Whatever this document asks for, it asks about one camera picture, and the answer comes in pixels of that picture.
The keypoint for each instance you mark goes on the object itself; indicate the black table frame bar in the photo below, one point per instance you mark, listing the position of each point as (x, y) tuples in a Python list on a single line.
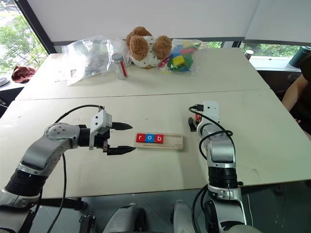
[(60, 203)]

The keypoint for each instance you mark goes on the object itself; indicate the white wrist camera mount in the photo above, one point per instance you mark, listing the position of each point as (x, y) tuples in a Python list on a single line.
[(99, 121), (211, 109)]

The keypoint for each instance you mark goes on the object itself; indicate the clear crumpled plastic bag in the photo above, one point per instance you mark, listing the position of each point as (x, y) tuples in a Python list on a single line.
[(90, 58)]

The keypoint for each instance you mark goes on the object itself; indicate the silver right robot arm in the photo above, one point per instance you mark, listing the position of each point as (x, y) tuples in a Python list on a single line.
[(221, 150)]

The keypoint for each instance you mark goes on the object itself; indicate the dark green tumbler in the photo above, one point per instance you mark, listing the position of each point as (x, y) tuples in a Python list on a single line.
[(299, 56)]

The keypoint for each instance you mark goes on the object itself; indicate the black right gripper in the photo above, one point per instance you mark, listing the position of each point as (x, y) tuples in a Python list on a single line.
[(192, 124)]

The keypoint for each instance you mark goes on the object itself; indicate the person's dark clothed torso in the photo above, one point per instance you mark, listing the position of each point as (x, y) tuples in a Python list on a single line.
[(306, 70)]

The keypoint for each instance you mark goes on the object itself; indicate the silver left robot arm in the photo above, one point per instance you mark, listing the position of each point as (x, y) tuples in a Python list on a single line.
[(39, 153)]

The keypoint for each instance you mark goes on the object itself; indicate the clear jar with silver lid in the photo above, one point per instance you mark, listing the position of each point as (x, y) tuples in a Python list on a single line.
[(120, 68)]

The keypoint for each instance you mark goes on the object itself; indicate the red letter block r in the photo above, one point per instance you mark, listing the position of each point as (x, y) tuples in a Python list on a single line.
[(139, 138)]

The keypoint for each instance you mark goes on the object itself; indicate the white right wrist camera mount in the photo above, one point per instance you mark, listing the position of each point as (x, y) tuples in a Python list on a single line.
[(211, 109)]

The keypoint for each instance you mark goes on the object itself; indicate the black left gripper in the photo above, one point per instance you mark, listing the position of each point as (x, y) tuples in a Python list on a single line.
[(100, 142)]

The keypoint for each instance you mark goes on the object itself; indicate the red letter block b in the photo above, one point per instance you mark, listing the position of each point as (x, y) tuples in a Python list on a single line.
[(159, 138)]

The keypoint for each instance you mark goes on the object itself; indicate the grey rounded robot leg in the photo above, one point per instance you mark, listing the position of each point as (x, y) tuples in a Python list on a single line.
[(126, 218), (182, 216)]

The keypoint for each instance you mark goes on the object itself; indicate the wooden letter tray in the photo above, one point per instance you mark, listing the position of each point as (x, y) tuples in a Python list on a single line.
[(172, 143)]

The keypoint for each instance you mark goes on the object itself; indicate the dark red cloth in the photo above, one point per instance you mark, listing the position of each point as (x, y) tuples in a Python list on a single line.
[(22, 74)]

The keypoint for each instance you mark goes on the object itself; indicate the person's bare forearm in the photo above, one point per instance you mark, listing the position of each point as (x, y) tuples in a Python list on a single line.
[(294, 94)]

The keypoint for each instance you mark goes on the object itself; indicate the brown and white plush bear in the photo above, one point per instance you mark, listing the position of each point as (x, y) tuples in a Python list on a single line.
[(145, 47)]

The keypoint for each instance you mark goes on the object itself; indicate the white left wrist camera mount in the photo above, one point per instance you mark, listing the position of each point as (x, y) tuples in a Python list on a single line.
[(99, 121)]

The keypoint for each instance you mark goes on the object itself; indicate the blue letter block o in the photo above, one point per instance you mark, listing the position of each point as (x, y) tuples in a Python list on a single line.
[(149, 138)]

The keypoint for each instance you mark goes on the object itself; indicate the bag of colourful toy blocks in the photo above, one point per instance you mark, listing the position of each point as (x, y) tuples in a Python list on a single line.
[(181, 58)]

